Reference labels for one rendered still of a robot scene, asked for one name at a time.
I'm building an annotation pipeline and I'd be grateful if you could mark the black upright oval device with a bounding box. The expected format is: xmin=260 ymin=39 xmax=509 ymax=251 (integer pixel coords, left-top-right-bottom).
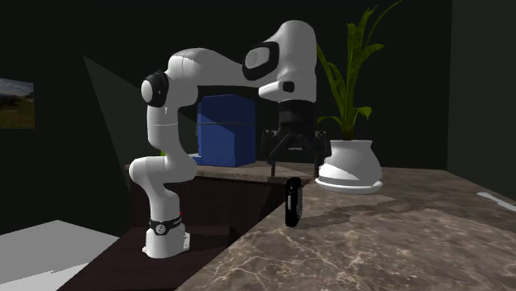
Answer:
xmin=284 ymin=176 xmax=303 ymax=229

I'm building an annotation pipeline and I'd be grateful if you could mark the dark robot stand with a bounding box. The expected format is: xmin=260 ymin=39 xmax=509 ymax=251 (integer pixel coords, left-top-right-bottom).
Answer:
xmin=56 ymin=223 xmax=243 ymax=291

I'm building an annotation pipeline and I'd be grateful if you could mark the landscape wall picture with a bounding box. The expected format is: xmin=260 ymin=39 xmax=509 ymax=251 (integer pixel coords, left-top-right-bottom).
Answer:
xmin=0 ymin=77 xmax=36 ymax=131

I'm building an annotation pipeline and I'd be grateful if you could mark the green plant in white pot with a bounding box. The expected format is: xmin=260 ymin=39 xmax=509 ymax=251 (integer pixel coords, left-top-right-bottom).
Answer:
xmin=314 ymin=0 xmax=405 ymax=195

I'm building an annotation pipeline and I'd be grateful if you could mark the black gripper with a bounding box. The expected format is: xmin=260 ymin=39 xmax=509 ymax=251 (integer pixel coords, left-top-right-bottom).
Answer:
xmin=260 ymin=99 xmax=333 ymax=179

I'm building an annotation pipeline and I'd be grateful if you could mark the blue box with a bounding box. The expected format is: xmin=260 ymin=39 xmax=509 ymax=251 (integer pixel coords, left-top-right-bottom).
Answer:
xmin=189 ymin=93 xmax=258 ymax=169

